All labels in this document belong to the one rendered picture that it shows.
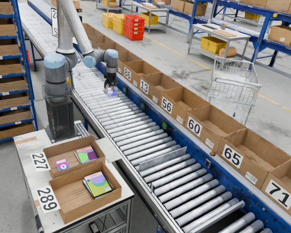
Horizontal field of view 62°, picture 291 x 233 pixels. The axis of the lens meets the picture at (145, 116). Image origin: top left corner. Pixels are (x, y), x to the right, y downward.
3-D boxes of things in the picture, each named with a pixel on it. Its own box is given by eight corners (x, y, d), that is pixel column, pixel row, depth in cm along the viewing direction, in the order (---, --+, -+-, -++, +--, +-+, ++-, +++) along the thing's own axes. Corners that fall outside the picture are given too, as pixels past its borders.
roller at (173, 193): (154, 201, 167) (155, 196, 165) (209, 175, 193) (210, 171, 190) (158, 207, 164) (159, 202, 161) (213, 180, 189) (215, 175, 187)
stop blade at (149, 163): (138, 172, 186) (139, 163, 182) (184, 154, 209) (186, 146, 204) (138, 172, 186) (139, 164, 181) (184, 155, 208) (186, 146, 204)
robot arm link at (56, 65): (41, 80, 182) (39, 57, 173) (52, 72, 197) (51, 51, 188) (60, 83, 181) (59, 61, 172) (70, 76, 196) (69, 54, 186)
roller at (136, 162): (127, 165, 194) (127, 160, 192) (178, 147, 220) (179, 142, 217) (130, 169, 191) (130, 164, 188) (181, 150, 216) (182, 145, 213)
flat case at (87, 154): (82, 167, 179) (82, 165, 178) (75, 151, 193) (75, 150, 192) (100, 162, 185) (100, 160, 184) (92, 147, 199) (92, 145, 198)
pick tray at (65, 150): (43, 158, 185) (41, 148, 180) (91, 144, 204) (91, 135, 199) (54, 184, 166) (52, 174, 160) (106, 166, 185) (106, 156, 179)
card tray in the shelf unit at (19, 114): (-6, 125, 279) (-9, 118, 274) (-9, 112, 300) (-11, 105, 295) (32, 117, 299) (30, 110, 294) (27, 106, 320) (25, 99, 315)
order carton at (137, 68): (122, 76, 296) (122, 62, 287) (142, 72, 310) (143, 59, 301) (138, 89, 269) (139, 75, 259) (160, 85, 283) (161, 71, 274)
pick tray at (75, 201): (49, 191, 161) (47, 180, 155) (102, 170, 181) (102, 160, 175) (64, 225, 142) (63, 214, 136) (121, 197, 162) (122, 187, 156)
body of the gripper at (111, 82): (109, 88, 198) (109, 74, 192) (105, 83, 204) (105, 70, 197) (118, 86, 202) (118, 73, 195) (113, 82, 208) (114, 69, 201)
